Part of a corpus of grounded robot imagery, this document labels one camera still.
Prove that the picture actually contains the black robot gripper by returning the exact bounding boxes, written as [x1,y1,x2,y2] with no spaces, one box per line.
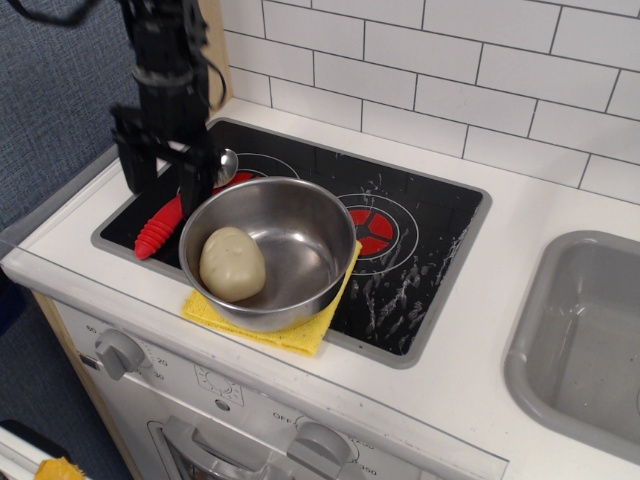
[111,1,220,216]

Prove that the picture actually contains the red handled metal spoon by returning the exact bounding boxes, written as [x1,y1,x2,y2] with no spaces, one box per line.
[134,149,239,260]

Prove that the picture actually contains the stainless steel pot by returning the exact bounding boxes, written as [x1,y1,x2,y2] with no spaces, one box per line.
[179,177,357,332]

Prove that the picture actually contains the beige potato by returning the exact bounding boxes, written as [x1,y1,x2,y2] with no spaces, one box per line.
[199,226,266,303]

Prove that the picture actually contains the grey left oven knob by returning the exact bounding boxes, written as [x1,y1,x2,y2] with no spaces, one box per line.
[95,329,145,381]

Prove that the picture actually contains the grey oven knob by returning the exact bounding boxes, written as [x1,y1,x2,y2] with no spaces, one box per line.
[95,329,145,381]
[287,422,351,479]

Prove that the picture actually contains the yellow sponge cloth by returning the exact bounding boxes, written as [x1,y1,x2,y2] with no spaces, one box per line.
[181,241,362,357]

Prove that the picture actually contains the black toy stovetop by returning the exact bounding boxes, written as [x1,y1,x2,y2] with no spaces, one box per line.
[92,121,490,368]

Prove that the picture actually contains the grey right oven knob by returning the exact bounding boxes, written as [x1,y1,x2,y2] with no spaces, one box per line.
[287,422,351,479]

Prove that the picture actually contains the yellow black object bottom left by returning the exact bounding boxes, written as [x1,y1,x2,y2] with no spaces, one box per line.
[34,457,86,480]

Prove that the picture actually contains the grey plastic sink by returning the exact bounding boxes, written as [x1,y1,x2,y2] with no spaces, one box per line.
[505,231,639,463]

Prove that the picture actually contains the wooden side post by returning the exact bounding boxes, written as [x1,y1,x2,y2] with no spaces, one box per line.
[198,0,233,117]

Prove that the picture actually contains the grey oven door handle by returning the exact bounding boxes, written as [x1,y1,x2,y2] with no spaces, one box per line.
[161,416,295,479]

